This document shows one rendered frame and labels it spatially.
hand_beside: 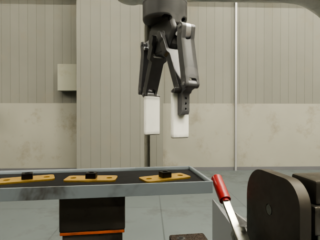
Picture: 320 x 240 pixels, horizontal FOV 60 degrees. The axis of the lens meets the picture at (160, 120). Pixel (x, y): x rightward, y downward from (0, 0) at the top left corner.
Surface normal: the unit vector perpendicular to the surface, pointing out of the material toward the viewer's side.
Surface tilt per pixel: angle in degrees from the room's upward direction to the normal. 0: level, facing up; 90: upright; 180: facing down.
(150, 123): 90
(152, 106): 90
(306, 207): 84
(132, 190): 90
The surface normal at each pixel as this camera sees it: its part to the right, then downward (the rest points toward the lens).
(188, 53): 0.50, -0.18
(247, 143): 0.04, 0.01
